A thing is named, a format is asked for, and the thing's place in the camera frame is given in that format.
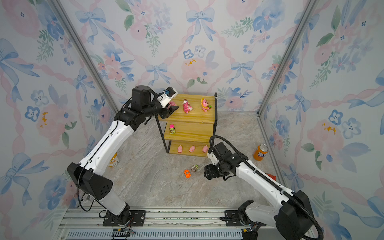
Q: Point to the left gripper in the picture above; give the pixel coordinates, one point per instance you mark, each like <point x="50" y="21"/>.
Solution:
<point x="171" y="110"/>

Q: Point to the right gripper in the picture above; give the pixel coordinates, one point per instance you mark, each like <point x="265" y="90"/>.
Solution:
<point x="209" y="170"/>

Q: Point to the pink bear donut toy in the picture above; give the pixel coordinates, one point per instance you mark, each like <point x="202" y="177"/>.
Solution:
<point x="172" y="104"/>

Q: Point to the pink bear cream toy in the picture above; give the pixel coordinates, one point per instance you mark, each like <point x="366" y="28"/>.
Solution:
<point x="186" y="106"/>

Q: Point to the pink green toy car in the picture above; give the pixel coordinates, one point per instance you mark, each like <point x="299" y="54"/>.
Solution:
<point x="172" y="129"/>

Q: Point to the pink bear sunflower toy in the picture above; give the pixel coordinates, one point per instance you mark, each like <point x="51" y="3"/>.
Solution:
<point x="205" y="105"/>

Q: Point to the green box toy truck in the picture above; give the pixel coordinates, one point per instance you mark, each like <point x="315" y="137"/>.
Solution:
<point x="194" y="168"/>

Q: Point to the orange toy truck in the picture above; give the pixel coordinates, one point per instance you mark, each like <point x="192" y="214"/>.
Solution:
<point x="187" y="174"/>

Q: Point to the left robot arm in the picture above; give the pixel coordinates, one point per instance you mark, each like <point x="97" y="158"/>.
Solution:
<point x="88" y="174"/>

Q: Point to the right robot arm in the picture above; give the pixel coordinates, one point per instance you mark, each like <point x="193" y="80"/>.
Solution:
<point x="289" y="212"/>

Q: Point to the wooden three-tier shelf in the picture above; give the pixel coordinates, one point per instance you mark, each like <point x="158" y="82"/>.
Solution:
<point x="192" y="129"/>

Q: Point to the orange soda can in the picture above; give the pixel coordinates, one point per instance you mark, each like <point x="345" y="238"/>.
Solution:
<point x="261" y="152"/>

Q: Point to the red small object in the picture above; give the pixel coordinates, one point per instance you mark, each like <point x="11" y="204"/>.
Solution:
<point x="272" y="177"/>

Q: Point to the orange lid plastic jar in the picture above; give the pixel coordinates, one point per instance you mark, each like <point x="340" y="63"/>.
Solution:
<point x="114" y="161"/>

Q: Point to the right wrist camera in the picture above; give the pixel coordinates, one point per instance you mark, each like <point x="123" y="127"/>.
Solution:
<point x="213" y="158"/>

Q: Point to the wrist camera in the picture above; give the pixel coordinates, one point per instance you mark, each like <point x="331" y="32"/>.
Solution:
<point x="167" y="96"/>
<point x="213" y="158"/>

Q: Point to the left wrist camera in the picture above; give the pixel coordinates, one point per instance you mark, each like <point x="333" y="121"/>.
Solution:
<point x="167" y="96"/>

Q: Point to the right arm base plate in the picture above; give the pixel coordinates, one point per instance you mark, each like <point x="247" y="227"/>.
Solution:
<point x="232" y="219"/>

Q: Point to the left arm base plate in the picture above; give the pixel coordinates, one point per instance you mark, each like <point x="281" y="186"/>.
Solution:
<point x="133" y="218"/>

